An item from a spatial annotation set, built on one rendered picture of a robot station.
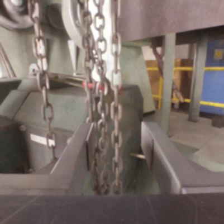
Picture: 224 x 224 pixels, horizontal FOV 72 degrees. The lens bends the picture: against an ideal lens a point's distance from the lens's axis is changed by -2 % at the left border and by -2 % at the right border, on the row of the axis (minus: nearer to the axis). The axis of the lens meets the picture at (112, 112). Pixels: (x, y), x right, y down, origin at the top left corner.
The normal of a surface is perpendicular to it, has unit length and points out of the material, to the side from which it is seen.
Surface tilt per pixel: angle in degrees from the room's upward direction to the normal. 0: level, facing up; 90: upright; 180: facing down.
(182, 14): 90
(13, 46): 90
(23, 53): 90
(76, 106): 45
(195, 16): 90
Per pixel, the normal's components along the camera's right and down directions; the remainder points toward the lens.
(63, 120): -0.36, -0.51
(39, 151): -0.48, 0.24
